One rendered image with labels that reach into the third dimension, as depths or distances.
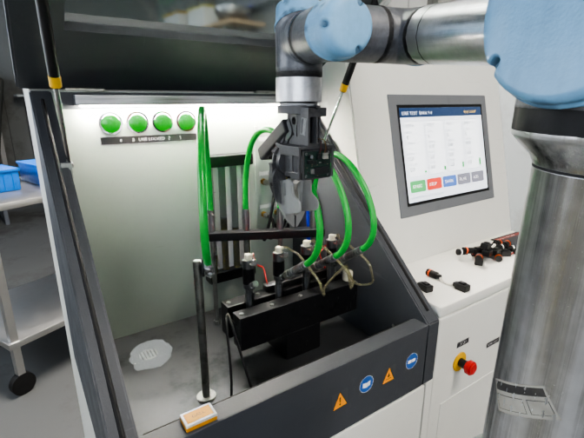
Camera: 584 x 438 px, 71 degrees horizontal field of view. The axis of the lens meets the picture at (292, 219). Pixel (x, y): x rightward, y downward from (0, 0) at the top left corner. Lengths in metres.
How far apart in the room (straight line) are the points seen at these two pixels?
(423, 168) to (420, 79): 0.26
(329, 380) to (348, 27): 0.60
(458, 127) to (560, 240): 1.16
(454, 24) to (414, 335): 0.64
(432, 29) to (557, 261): 0.36
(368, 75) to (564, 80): 0.95
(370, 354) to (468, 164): 0.80
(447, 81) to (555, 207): 1.17
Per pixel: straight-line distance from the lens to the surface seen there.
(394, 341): 0.91
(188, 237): 1.15
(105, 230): 1.09
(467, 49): 0.53
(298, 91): 0.66
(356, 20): 0.57
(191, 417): 0.71
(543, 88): 0.25
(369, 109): 1.15
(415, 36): 0.60
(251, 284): 0.91
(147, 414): 0.94
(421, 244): 1.27
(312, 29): 0.57
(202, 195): 0.68
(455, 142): 1.41
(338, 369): 0.82
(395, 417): 1.05
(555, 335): 0.30
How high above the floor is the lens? 1.43
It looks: 16 degrees down
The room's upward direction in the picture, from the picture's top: straight up
